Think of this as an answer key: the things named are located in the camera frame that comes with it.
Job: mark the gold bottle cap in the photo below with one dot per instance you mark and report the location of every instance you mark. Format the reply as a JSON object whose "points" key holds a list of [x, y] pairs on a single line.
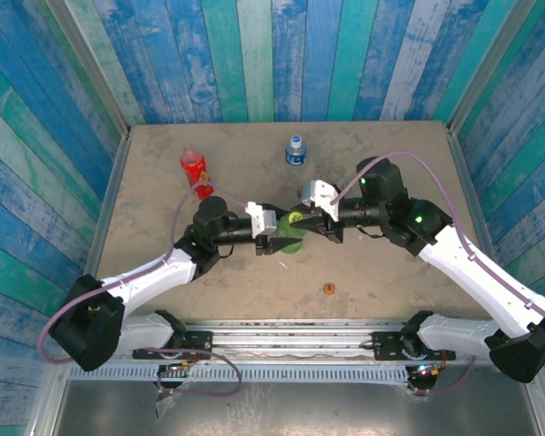
{"points": [[329, 288]]}

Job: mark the aluminium corner post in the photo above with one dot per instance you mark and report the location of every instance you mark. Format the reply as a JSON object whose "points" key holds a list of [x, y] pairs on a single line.
{"points": [[488, 68], [95, 68]]}

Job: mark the clear bottle blue label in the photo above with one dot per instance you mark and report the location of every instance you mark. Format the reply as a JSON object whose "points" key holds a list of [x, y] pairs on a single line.
{"points": [[295, 156]]}

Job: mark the small white scrap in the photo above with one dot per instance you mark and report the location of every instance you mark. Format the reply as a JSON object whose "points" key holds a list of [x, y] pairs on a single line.
{"points": [[283, 264]]}

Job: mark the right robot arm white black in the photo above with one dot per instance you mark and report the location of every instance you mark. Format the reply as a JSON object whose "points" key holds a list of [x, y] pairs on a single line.
{"points": [[481, 272]]}

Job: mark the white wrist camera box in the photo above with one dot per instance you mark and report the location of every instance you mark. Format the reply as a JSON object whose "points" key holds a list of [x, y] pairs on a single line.
{"points": [[263, 222], [320, 193]]}

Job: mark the aluminium front frame rail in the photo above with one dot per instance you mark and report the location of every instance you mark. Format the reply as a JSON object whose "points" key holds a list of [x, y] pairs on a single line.
{"points": [[290, 338]]}

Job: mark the aluminium table edge rail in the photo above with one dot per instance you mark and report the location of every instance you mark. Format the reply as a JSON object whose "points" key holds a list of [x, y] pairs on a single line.
{"points": [[105, 204]]}

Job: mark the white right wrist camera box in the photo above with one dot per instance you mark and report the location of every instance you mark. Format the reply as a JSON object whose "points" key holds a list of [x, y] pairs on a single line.
{"points": [[320, 193]]}

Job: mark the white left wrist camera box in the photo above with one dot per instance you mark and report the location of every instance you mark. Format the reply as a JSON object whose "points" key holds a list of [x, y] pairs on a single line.
{"points": [[263, 222]]}

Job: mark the grey metal rack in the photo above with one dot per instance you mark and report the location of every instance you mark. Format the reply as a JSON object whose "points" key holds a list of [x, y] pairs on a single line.
{"points": [[467, 181]]}

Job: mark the green plastic bottle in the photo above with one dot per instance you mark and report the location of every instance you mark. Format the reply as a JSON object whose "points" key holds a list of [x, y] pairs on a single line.
{"points": [[287, 234]]}

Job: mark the grey metal base plate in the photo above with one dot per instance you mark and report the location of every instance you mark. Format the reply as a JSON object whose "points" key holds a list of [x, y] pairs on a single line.
{"points": [[322, 409]]}

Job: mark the red label plastic bottle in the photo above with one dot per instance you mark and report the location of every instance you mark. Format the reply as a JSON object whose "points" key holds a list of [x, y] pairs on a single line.
{"points": [[199, 175]]}

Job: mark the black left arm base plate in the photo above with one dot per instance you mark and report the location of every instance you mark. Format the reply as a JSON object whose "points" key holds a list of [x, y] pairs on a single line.
{"points": [[195, 346]]}

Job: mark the small circuit board with LEDs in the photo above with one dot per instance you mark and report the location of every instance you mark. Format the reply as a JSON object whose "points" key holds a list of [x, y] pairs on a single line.
{"points": [[177, 369], [426, 370]]}

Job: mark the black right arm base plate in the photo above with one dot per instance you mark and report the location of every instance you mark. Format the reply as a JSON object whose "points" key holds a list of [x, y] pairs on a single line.
{"points": [[386, 347]]}

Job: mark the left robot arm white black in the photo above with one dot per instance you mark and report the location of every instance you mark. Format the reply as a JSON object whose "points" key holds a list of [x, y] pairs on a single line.
{"points": [[154, 272]]}

